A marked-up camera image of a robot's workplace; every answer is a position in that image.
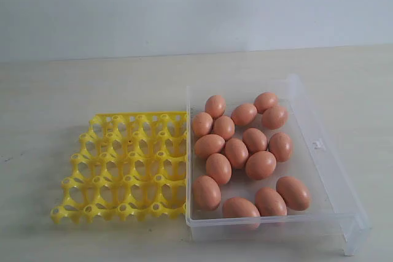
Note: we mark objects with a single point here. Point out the brown egg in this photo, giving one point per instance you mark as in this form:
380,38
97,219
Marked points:
206,193
281,146
265,101
274,117
237,207
219,168
244,114
260,165
270,203
236,152
215,106
224,127
255,140
208,145
202,124
294,192

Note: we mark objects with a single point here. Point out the clear plastic storage box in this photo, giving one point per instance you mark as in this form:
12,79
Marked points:
335,209

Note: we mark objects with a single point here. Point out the yellow plastic egg tray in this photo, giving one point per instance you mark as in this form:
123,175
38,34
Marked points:
128,165

